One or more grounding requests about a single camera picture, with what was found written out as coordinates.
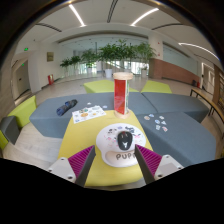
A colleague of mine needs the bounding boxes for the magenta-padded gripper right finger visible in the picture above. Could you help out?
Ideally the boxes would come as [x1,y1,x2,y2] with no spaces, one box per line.
[134,144,184,185]

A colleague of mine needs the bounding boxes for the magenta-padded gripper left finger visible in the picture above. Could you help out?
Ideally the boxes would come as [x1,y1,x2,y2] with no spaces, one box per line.
[47,145,97,188]

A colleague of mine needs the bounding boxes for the black computer mouse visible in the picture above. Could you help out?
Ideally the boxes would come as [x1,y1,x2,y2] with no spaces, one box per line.
[116,130,134,151]

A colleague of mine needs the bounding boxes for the white printed mouse pad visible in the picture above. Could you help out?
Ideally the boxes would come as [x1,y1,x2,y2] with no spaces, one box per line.
[95,122,148,168]

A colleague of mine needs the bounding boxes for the scattered small stickers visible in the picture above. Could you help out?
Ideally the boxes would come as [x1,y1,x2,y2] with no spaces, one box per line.
[143,113,169,133]

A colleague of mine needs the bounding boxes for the large grey ottoman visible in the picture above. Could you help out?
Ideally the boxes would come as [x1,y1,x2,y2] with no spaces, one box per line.
[136,111,217,168]

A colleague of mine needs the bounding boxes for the white sticker sheet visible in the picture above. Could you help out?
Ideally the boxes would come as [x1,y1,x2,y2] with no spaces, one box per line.
[71,105,107,125]

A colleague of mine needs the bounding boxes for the long grey ottoman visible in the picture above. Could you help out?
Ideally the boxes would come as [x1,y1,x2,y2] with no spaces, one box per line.
[29,92,158,139]

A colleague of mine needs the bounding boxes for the dark blue folded umbrella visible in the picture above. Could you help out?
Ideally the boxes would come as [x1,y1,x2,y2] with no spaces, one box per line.
[55,99,78,117]

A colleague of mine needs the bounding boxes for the red cylinder with wooden caps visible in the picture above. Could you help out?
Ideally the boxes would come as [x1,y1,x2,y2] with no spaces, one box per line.
[112,71,134,120]

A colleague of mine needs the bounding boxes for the lime green ottoman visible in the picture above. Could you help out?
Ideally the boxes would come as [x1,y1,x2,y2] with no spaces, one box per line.
[83,79,139,94]
[140,80,173,94]

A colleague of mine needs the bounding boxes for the lime green bench seat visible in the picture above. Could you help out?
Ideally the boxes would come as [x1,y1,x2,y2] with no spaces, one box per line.
[7,95,38,129]

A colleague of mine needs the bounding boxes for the dark grey seat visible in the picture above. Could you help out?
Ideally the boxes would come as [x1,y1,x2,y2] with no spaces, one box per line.
[0,115,20,145]

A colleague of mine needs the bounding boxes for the wooden bench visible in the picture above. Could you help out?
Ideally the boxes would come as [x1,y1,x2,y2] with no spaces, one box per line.
[189,87,224,126]

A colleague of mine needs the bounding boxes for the group of potted plants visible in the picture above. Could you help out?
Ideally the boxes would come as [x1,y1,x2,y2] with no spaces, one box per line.
[59,39,157,79]

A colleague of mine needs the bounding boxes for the group of ceiling lights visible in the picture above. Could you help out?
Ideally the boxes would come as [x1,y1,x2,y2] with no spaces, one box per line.
[68,3,219,61]

